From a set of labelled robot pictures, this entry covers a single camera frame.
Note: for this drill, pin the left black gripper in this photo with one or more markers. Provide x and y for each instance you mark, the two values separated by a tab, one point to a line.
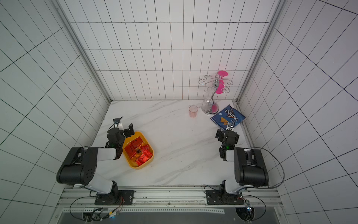
127	131

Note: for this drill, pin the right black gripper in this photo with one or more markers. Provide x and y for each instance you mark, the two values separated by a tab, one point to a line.
223	134

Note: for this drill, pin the yellow plastic storage box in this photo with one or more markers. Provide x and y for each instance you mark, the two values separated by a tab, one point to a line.
131	161

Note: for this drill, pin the red tea bag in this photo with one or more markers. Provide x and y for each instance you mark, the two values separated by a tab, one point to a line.
146	149
139	162
145	157
136	143
130	150

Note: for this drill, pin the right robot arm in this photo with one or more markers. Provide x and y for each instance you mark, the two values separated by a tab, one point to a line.
249	171

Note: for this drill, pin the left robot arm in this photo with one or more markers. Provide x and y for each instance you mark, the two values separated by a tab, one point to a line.
80	167

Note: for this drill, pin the blue Doritos chip bag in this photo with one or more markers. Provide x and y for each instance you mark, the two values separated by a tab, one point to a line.
228	115

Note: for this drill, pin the metal cup drying rack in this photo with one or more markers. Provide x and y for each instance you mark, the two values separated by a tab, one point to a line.
216	84

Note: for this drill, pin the clear wine glass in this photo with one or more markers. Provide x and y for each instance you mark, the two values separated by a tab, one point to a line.
207	105

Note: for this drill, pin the pink transparent plastic cup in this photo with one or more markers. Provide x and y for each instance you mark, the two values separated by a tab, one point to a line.
193	110

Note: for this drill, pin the pink wine glass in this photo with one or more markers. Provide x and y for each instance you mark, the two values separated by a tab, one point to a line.
221	75

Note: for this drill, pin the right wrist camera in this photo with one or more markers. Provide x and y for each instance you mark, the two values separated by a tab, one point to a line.
230	125

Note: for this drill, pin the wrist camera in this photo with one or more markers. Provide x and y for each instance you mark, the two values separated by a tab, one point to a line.
117	121
230	125

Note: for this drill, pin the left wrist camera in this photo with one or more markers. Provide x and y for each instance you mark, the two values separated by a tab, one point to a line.
117	121

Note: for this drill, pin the aluminium mounting rail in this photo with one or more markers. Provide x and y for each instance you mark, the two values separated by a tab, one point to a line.
79	201

